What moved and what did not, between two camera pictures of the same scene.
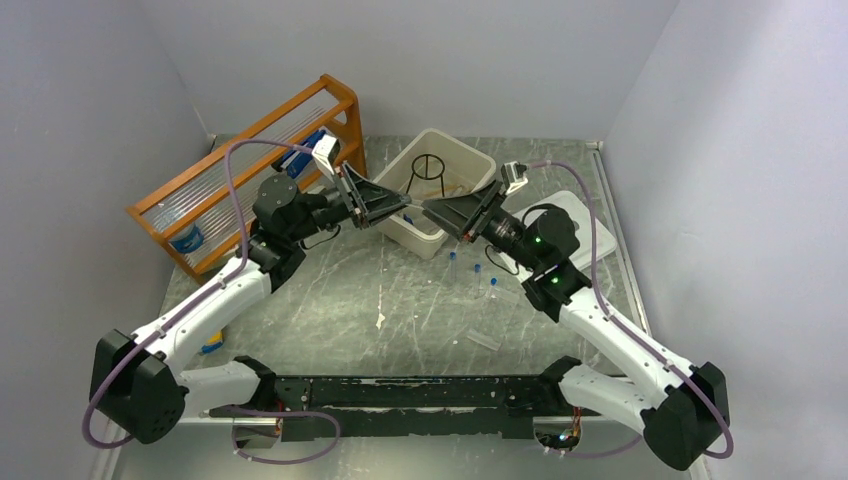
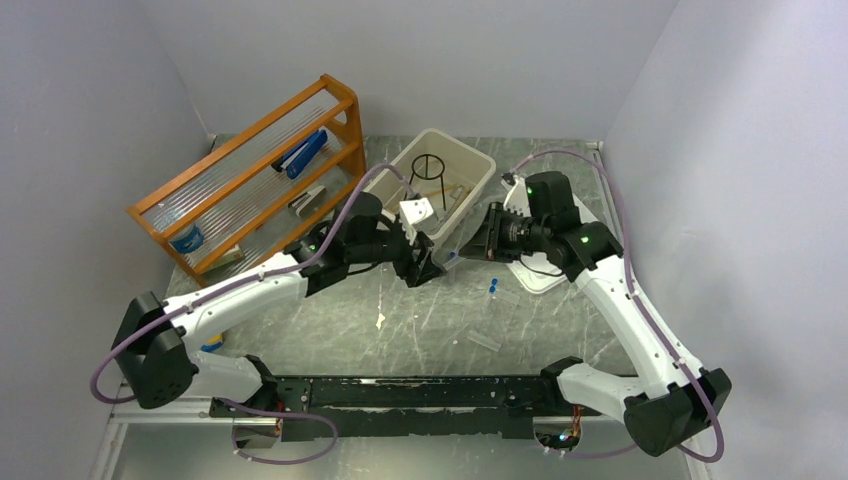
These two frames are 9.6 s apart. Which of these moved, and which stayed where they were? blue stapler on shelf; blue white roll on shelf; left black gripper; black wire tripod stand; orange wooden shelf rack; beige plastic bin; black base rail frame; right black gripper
Moved: right black gripper; left black gripper
Stayed: black base rail frame; blue stapler on shelf; beige plastic bin; black wire tripod stand; blue white roll on shelf; orange wooden shelf rack
